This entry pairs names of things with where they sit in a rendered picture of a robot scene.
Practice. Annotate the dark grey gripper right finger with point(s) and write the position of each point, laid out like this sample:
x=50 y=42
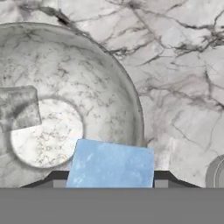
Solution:
x=167 y=179

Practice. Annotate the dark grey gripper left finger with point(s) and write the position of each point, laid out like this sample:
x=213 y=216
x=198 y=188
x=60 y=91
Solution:
x=57 y=179

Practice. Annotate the blue ice cube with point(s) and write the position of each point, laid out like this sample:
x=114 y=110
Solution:
x=112 y=164

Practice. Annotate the grey marbled ice cube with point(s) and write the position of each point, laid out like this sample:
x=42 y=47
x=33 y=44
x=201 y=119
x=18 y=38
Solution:
x=17 y=108

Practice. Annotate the white marbled bowl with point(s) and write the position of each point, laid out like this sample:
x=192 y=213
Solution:
x=96 y=87

